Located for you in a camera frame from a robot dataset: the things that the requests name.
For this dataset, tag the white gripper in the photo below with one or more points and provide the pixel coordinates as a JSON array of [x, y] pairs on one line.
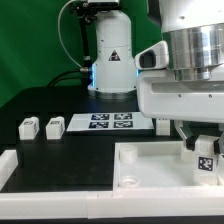
[[161, 96]]

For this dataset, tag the white square tabletop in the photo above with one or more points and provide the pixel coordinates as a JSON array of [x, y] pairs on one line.
[[156, 165]]

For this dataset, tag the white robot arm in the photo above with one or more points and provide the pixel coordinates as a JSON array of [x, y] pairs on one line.
[[179, 78]]

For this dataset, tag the sheet with fiducial markers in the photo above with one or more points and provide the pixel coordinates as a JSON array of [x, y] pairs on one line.
[[109, 121]]

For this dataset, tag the white front obstacle wall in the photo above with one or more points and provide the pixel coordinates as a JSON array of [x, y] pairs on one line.
[[199, 201]]

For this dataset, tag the white obstacle wall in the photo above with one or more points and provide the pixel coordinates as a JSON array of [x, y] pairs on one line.
[[8, 164], [199, 201]]

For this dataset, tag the white left obstacle wall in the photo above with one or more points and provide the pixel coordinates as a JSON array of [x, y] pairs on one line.
[[8, 164]]

